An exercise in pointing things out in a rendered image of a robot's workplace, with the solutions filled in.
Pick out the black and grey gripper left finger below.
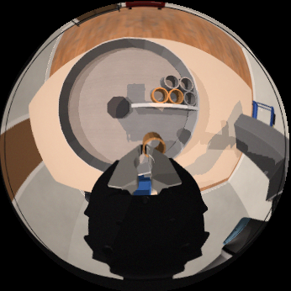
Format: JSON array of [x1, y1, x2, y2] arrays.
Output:
[[84, 144, 143, 217]]

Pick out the grey metal sleeve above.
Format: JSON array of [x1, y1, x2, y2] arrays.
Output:
[[181, 91, 197, 106], [177, 77, 193, 93], [161, 74, 180, 91]]

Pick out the brown cylinder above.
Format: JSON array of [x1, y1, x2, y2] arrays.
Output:
[[151, 87, 169, 103], [167, 88, 183, 104], [143, 132, 166, 158]]

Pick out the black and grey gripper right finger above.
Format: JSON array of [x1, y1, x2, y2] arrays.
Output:
[[145, 145, 208, 213]]

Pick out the blue plastic crate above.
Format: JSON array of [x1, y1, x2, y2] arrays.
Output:
[[134, 173, 151, 195]]

